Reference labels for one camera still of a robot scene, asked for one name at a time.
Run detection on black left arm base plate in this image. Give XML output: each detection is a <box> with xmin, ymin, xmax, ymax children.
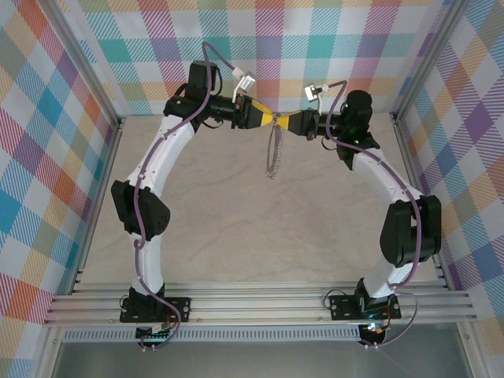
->
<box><xmin>120</xmin><ymin>297</ymin><xmax>193</xmax><ymax>324</ymax></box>

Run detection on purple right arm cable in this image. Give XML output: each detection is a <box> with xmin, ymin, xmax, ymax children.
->
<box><xmin>321</xmin><ymin>80</ymin><xmax>420</xmax><ymax>350</ymax></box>

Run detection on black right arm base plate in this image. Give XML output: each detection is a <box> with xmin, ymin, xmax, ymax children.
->
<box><xmin>328</xmin><ymin>294</ymin><xmax>402</xmax><ymax>321</ymax></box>

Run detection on aluminium crosswise frame rails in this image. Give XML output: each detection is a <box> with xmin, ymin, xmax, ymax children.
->
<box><xmin>43</xmin><ymin>281</ymin><xmax>477</xmax><ymax>326</ymax></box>

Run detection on metal band with split rings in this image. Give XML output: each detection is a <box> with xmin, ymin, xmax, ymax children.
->
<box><xmin>264</xmin><ymin>113</ymin><xmax>286</xmax><ymax>180</ymax></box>

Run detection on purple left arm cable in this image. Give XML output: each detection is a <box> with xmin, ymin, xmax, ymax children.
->
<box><xmin>132</xmin><ymin>41</ymin><xmax>239</xmax><ymax>350</ymax></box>

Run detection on aluminium side rail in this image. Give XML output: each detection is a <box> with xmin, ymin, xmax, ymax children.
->
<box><xmin>69</xmin><ymin>116</ymin><xmax>127</xmax><ymax>296</ymax></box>
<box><xmin>389</xmin><ymin>113</ymin><xmax>450</xmax><ymax>291</ymax></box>

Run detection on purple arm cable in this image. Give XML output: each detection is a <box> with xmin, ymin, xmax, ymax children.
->
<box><xmin>321</xmin><ymin>80</ymin><xmax>420</xmax><ymax>350</ymax></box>
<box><xmin>132</xmin><ymin>41</ymin><xmax>239</xmax><ymax>350</ymax></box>

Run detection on aluminium corner post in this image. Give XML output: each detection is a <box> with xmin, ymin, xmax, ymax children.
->
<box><xmin>387</xmin><ymin>0</ymin><xmax>473</xmax><ymax>127</ymax></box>
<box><xmin>43</xmin><ymin>0</ymin><xmax>127</xmax><ymax>135</ymax></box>

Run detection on grey slotted cable duct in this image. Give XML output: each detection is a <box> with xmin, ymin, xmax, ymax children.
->
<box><xmin>62</xmin><ymin>328</ymin><xmax>361</xmax><ymax>343</ymax></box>

